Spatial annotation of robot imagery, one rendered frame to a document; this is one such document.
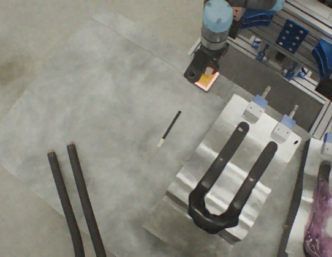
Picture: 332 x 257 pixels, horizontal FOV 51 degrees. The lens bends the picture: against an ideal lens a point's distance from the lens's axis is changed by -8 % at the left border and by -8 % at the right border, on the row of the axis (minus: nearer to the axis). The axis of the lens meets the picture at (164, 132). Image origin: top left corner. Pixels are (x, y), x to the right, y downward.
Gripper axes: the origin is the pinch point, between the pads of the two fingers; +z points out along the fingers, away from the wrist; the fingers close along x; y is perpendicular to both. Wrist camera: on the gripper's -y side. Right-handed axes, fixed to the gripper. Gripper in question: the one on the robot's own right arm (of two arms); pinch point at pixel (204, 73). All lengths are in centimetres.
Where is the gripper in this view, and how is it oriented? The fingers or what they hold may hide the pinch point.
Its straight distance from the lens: 123.8
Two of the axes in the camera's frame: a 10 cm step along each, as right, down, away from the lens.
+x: -8.2, -5.5, 1.6
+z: 0.2, 2.6, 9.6
